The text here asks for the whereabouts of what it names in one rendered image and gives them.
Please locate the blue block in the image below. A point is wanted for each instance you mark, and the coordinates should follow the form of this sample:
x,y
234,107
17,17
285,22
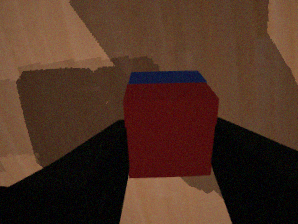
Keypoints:
x,y
167,77

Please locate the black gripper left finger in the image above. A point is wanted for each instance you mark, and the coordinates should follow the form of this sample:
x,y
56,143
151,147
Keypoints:
x,y
86,186

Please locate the red block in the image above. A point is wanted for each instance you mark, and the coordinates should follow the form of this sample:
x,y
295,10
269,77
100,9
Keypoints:
x,y
170,129

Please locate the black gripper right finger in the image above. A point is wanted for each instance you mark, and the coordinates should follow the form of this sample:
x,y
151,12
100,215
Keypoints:
x,y
258,178

